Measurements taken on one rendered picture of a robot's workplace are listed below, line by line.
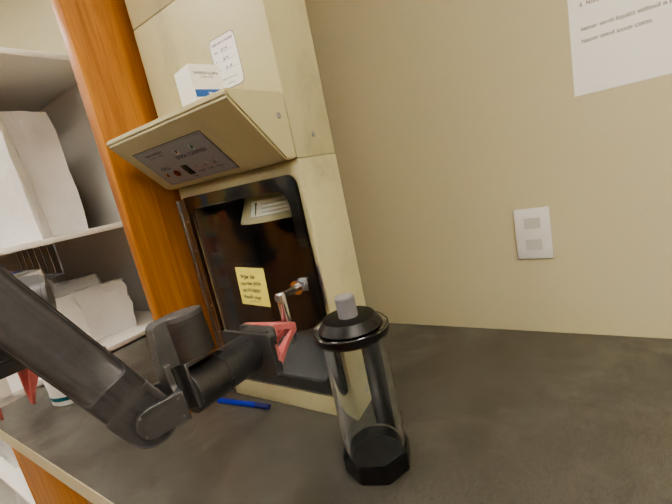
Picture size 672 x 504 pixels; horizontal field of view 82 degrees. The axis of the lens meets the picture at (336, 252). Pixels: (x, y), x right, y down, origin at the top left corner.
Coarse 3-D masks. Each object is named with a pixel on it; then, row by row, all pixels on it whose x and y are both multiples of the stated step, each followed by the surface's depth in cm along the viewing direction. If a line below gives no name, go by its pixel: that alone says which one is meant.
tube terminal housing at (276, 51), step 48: (192, 0) 62; (240, 0) 58; (288, 0) 60; (144, 48) 72; (192, 48) 65; (240, 48) 60; (288, 48) 60; (288, 96) 59; (192, 192) 76; (336, 192) 68; (336, 240) 67; (336, 288) 67; (240, 384) 86
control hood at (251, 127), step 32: (224, 96) 50; (256, 96) 53; (160, 128) 59; (192, 128) 57; (224, 128) 55; (256, 128) 53; (288, 128) 59; (128, 160) 69; (256, 160) 60; (288, 160) 61
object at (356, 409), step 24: (360, 336) 50; (384, 336) 51; (336, 360) 51; (360, 360) 50; (384, 360) 52; (336, 384) 53; (360, 384) 51; (384, 384) 52; (336, 408) 55; (360, 408) 52; (384, 408) 53; (360, 432) 53; (384, 432) 53; (360, 456) 54; (384, 456) 53
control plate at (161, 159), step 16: (176, 144) 61; (192, 144) 60; (208, 144) 59; (144, 160) 68; (160, 160) 67; (176, 160) 65; (192, 160) 64; (208, 160) 63; (224, 160) 62; (160, 176) 72; (176, 176) 70; (192, 176) 69
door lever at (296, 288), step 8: (288, 288) 64; (296, 288) 65; (280, 296) 62; (288, 296) 64; (280, 304) 62; (288, 304) 63; (280, 312) 63; (288, 312) 63; (288, 320) 63; (296, 336) 64
